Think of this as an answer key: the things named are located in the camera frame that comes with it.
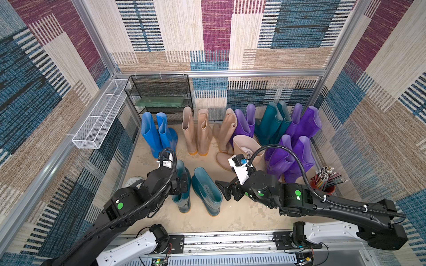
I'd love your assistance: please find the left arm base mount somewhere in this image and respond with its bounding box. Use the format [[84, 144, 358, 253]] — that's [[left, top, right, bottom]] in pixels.
[[149, 224, 185, 254]]

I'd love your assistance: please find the black wire shelf rack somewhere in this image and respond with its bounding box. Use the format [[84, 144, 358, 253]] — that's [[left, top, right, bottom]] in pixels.
[[125, 74, 194, 124]]

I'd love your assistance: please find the red pencil bucket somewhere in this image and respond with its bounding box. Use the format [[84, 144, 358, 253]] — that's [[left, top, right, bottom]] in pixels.
[[310, 180, 336, 195]]

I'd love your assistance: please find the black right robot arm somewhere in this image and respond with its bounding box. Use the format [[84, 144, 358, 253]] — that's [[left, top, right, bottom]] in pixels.
[[216, 144, 408, 250]]

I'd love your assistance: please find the green pad on shelf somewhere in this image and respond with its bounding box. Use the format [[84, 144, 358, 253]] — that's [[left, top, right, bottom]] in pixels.
[[135, 96, 186, 108]]

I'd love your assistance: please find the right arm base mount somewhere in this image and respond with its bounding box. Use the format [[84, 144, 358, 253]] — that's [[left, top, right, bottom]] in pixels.
[[272, 222, 322, 250]]

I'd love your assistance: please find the blue boot from pile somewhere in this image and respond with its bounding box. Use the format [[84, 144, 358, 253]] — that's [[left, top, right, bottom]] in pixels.
[[156, 113, 178, 151]]

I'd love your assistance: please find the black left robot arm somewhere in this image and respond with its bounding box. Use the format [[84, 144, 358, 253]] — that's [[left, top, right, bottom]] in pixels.
[[43, 148, 187, 266]]

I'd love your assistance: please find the white wire mesh basket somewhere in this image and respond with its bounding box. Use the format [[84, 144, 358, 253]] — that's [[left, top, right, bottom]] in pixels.
[[72, 79, 128, 149]]

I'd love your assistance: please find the beige boot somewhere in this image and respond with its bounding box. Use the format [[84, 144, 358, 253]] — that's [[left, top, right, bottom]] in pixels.
[[216, 135, 261, 171], [213, 108, 238, 154], [181, 106, 197, 155], [197, 109, 213, 156]]

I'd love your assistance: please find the white round alarm clock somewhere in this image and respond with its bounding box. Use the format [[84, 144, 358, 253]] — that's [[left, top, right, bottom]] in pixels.
[[122, 176, 145, 188]]

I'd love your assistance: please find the beige boot front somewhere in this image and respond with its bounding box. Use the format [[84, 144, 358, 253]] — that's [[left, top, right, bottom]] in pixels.
[[197, 109, 213, 156]]

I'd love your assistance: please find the teal boot standing back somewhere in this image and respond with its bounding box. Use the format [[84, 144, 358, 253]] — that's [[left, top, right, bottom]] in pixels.
[[271, 100, 292, 144]]

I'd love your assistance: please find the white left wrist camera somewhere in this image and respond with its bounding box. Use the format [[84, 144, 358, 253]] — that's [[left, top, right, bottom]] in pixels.
[[156, 152, 173, 168]]

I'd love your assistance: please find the teal boot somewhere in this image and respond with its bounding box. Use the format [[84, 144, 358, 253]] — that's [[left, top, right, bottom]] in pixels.
[[191, 167, 223, 216], [172, 160, 191, 213], [271, 100, 292, 144], [254, 102, 283, 146]]

